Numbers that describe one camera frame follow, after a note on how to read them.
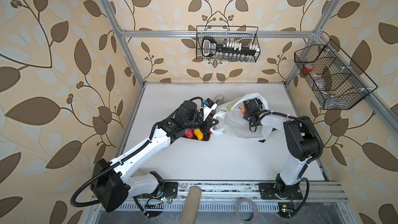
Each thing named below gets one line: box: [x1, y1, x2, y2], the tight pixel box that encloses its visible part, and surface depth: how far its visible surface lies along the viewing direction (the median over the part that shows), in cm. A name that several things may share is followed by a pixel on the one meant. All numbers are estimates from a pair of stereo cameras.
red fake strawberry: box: [184, 129, 194, 139], surface depth 91 cm
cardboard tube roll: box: [180, 185, 202, 224], surface depth 69 cm
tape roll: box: [234, 198, 259, 224], surface depth 71 cm
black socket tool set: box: [201, 36, 261, 61], surface depth 86 cm
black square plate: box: [181, 129, 211, 142], surface depth 92 cm
